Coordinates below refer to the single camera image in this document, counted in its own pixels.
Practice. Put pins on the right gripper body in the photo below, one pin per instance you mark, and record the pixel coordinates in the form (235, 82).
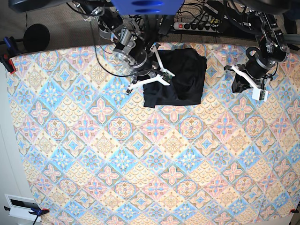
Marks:
(156, 73)

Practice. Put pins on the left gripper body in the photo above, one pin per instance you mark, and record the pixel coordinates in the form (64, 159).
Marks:
(256, 72)

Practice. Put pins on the black t-shirt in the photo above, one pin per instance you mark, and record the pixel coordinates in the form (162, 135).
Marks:
(186, 87)

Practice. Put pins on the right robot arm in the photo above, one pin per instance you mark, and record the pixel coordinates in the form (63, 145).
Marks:
(135, 35)

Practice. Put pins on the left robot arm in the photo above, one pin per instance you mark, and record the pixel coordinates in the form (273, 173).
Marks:
(272, 49)

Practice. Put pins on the white power strip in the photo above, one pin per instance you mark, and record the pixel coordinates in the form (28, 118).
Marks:
(195, 27)

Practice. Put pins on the patterned tablecloth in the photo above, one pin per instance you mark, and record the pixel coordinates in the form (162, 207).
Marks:
(94, 155)

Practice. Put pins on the black round stool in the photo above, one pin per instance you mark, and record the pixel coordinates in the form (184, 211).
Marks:
(36, 38)

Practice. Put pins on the orange clamp bottom right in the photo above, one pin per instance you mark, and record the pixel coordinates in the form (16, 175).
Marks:
(295, 211)

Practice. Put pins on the blue clamp top left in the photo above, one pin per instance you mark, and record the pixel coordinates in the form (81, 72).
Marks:
(11, 42)

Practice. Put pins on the blue clamp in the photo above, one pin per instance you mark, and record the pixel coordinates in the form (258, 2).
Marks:
(11, 42)
(35, 212)

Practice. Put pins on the blue clamp bottom left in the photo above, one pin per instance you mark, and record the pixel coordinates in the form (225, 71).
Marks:
(35, 212)

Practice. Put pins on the white floor outlet box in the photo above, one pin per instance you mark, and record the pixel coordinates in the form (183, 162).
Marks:
(20, 207)

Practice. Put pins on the aluminium frame post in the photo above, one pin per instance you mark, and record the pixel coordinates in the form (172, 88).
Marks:
(293, 41)

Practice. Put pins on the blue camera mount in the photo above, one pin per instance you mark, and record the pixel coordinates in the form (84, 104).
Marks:
(147, 7)

